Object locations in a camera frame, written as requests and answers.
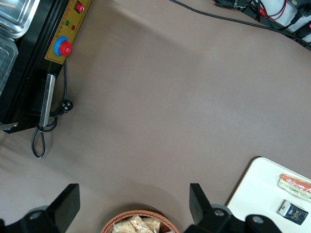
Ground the steel food tray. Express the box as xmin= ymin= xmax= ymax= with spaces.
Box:
xmin=0 ymin=36 xmax=19 ymax=98
xmin=0 ymin=0 xmax=41 ymax=39

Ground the thin red cable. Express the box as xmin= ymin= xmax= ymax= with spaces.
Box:
xmin=257 ymin=0 xmax=288 ymax=22

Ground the black control box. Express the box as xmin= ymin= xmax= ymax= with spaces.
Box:
xmin=0 ymin=0 xmax=93 ymax=134

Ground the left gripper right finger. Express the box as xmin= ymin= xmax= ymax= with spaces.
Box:
xmin=183 ymin=183 xmax=284 ymax=233

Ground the thick black cable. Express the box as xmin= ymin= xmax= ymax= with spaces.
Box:
xmin=276 ymin=4 xmax=311 ymax=32

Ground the yellow control panel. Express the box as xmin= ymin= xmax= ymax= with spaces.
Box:
xmin=45 ymin=0 xmax=92 ymax=64

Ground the silver metal bar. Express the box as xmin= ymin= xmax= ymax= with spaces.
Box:
xmin=38 ymin=74 xmax=56 ymax=127

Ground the tan snack pack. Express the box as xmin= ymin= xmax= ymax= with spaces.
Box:
xmin=142 ymin=217 xmax=162 ymax=233
xmin=112 ymin=215 xmax=149 ymax=233

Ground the long black cable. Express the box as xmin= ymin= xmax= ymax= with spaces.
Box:
xmin=169 ymin=0 xmax=311 ymax=51

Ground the beige plastic tray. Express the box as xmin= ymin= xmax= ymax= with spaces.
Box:
xmin=225 ymin=157 xmax=311 ymax=233

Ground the wrapped triangle sandwich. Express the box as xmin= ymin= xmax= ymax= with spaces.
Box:
xmin=276 ymin=173 xmax=311 ymax=203

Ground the round wicker basket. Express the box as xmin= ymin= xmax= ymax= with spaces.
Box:
xmin=101 ymin=210 xmax=179 ymax=233

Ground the red emergency stop button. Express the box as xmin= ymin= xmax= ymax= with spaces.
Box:
xmin=53 ymin=36 xmax=73 ymax=57

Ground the black power cable with plug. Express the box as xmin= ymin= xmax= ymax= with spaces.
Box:
xmin=31 ymin=59 xmax=74 ymax=159

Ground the small black box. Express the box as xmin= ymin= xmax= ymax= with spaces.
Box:
xmin=277 ymin=199 xmax=309 ymax=226

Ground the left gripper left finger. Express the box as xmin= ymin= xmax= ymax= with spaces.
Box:
xmin=0 ymin=183 xmax=81 ymax=233

